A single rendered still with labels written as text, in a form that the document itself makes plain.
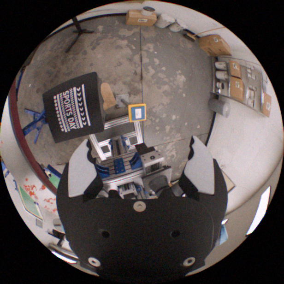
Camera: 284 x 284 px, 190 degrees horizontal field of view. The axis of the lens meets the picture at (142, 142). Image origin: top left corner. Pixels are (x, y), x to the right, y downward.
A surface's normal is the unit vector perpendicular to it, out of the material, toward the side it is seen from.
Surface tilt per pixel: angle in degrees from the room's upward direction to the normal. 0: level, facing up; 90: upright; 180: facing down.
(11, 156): 58
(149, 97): 0
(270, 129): 90
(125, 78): 0
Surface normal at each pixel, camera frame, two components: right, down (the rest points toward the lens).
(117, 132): 0.31, 0.51
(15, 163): 0.97, 0.11
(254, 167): -0.95, 0.19
